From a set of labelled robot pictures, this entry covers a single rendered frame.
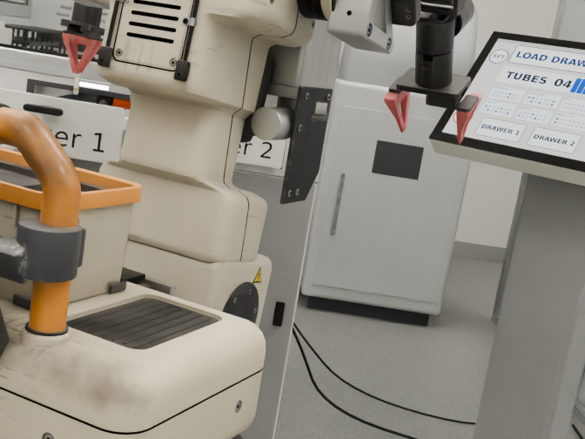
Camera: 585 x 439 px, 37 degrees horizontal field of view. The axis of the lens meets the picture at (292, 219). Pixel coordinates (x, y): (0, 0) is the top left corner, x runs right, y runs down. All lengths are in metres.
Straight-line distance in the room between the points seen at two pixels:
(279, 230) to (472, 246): 3.59
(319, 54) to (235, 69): 0.93
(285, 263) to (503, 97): 0.65
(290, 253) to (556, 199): 0.64
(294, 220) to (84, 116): 0.59
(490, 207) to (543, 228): 3.75
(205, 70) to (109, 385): 0.45
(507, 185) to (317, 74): 3.64
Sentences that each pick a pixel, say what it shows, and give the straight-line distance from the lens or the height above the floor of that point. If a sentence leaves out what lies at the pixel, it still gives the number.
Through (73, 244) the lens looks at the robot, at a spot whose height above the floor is 0.90.
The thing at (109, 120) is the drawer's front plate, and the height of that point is 0.90.
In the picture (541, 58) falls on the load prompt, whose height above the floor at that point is 1.15.
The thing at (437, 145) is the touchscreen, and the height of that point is 0.95.
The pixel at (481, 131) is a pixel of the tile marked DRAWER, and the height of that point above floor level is 0.99.
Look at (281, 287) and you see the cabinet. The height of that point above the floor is 0.54.
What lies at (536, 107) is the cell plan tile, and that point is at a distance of 1.79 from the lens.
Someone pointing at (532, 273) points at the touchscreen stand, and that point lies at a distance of 1.83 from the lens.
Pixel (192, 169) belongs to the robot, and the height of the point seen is 0.92.
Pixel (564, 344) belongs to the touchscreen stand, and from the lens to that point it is 1.83.
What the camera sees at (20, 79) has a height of 0.92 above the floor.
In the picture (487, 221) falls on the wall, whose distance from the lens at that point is 5.58.
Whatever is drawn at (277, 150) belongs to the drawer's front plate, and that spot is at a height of 0.86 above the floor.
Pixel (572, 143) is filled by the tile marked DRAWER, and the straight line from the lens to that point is 1.71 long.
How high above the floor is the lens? 1.09
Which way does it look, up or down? 11 degrees down
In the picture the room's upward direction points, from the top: 9 degrees clockwise
